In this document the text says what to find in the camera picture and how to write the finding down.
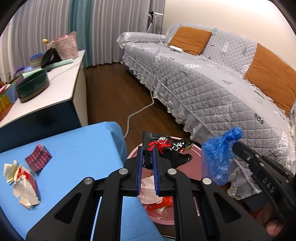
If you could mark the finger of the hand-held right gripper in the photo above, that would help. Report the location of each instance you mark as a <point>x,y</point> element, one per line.
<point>244,151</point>

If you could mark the white plastic bag green print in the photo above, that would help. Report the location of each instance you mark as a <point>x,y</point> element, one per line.
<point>148,185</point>

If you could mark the grey curtain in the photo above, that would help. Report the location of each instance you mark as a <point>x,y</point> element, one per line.
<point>115,30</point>

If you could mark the stack of pastel bowls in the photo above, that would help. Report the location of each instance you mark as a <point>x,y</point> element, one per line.
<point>35,61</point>

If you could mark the white phone holder stand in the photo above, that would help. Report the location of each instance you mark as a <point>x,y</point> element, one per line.
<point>152,15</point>

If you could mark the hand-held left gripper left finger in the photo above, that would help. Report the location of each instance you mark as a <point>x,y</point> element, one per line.
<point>139,172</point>

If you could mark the blue plastic bag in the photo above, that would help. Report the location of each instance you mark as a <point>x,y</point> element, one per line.
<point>217,157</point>

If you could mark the grey quilted sofa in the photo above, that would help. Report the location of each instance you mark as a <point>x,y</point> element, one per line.
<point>208,88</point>

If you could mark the teal curtain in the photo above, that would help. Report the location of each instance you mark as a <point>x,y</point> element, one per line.
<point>79,23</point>

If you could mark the mint green cloth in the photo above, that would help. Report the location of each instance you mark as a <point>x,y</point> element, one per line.
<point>60,63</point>

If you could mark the orange cushion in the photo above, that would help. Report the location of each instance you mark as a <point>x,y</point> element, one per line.
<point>270,74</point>
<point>189,39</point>

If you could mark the small yellow ornament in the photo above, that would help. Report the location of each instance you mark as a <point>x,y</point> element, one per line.
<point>45,41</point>

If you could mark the blue table mat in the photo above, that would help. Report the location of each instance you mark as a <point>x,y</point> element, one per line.
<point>81,150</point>

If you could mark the red patterned packet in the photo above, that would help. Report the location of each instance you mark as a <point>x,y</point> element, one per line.
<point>38,158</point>

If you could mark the person's right hand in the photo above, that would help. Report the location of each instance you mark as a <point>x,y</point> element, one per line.
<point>272,228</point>

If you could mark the red plastic bag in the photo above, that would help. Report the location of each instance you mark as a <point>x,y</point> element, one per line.
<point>165,201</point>

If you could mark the white-top coffee table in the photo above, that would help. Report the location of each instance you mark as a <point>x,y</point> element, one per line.
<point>60,78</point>

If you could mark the pink plastic basin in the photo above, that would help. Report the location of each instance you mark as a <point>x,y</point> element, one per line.
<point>161,219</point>

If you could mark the black snack packet red print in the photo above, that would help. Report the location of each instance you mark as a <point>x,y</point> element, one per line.
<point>171,144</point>

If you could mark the torn beige paper bag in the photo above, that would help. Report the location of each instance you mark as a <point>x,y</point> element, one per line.
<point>25,192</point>

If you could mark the pink lace basket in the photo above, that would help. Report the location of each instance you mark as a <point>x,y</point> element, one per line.
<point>67,46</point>

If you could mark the white power strip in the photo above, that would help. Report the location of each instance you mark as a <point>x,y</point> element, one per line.
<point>175,48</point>

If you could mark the colourful striped box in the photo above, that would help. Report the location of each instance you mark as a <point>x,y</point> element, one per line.
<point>4,102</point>

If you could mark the dark green round container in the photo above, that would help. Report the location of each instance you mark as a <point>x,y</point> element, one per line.
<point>32,85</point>

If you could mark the cream crumpled paper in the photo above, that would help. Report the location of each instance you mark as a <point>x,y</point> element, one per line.
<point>9,172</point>

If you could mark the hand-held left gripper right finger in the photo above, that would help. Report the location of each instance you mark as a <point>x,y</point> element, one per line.
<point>155,172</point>

